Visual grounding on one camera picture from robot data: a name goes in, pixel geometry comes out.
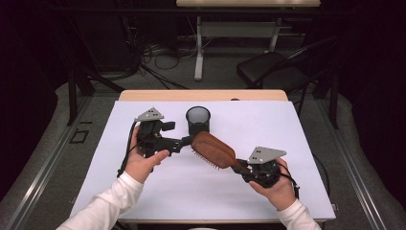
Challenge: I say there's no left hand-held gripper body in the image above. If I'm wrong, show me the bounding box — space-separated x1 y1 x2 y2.
133 107 180 159

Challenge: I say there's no brown wooden hairbrush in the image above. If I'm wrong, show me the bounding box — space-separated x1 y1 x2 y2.
191 130 251 172

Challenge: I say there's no white metal frame desk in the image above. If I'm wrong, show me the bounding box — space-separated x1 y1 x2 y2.
175 0 322 81

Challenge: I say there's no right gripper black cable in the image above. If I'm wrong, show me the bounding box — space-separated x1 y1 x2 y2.
277 162 301 199

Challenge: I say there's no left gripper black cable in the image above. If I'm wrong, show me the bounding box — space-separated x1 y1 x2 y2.
116 121 139 178

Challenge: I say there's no black metal stand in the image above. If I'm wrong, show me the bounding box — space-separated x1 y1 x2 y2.
66 67 126 127

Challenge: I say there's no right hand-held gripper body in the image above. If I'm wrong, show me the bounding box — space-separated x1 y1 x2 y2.
247 146 287 189

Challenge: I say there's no black mesh pen holder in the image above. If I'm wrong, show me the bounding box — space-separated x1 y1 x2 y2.
185 105 212 137

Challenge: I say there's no person's left hand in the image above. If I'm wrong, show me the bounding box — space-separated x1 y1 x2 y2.
124 126 170 184

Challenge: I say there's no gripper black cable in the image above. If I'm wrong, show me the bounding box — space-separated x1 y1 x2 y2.
116 121 139 178
277 162 301 199

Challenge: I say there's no person's right hand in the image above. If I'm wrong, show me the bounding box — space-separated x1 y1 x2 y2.
248 157 298 211

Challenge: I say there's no black folding chair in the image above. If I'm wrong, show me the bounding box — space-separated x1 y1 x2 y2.
237 35 339 129

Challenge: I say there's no black floor cable bundle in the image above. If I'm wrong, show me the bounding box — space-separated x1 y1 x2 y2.
139 40 193 91

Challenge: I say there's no white table mat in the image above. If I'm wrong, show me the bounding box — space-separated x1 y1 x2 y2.
70 100 337 221

